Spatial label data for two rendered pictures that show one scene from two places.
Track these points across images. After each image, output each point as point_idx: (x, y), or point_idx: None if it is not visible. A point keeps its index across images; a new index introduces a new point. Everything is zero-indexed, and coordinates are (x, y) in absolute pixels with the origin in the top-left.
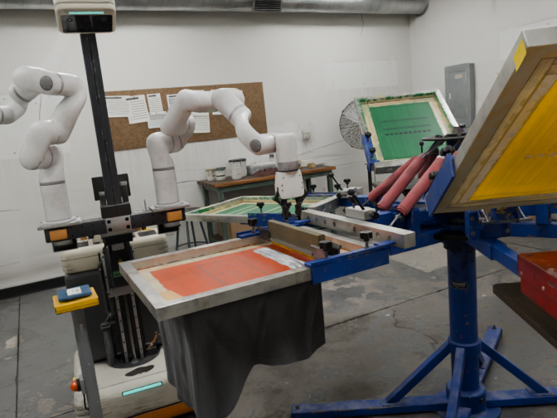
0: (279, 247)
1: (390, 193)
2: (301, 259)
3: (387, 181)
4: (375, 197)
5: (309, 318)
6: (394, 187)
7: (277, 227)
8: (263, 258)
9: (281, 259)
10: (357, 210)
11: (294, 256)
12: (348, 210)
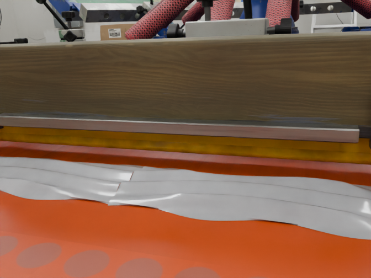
0: (43, 148)
1: (223, 10)
2: (239, 171)
3: (168, 5)
4: (146, 38)
5: None
6: (225, 0)
7: (40, 63)
8: (41, 210)
9: (164, 191)
10: (238, 19)
11: (184, 167)
12: (199, 26)
